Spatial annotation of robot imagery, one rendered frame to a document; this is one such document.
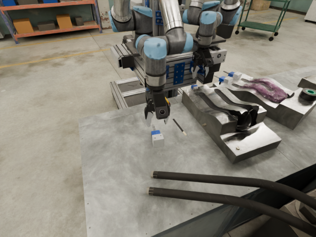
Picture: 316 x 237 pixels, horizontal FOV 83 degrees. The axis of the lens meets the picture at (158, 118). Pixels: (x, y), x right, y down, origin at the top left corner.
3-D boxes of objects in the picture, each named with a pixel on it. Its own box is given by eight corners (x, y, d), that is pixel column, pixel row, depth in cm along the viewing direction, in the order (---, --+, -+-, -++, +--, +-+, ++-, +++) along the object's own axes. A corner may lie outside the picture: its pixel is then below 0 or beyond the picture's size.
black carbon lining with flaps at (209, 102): (196, 96, 107) (198, 82, 101) (218, 90, 111) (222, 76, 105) (234, 136, 83) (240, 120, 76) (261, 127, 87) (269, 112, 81)
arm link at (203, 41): (215, 36, 96) (201, 37, 94) (213, 45, 99) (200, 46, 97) (208, 32, 101) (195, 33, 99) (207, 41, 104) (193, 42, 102)
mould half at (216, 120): (181, 101, 114) (183, 83, 105) (216, 93, 121) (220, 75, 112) (232, 164, 79) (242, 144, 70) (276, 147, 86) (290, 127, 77)
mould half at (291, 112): (216, 90, 124) (220, 75, 117) (238, 78, 136) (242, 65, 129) (292, 130, 95) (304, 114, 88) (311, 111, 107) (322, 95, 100)
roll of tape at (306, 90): (296, 96, 100) (299, 90, 97) (303, 91, 103) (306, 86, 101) (311, 103, 95) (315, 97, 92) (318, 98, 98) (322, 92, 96)
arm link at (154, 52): (161, 35, 62) (170, 43, 56) (161, 65, 69) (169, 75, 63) (139, 37, 60) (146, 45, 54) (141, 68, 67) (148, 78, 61)
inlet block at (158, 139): (148, 129, 96) (148, 122, 92) (157, 127, 96) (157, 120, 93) (153, 147, 86) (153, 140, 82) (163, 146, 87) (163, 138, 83)
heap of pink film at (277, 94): (236, 88, 115) (240, 77, 110) (251, 79, 123) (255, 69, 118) (277, 107, 100) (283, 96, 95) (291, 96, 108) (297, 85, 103)
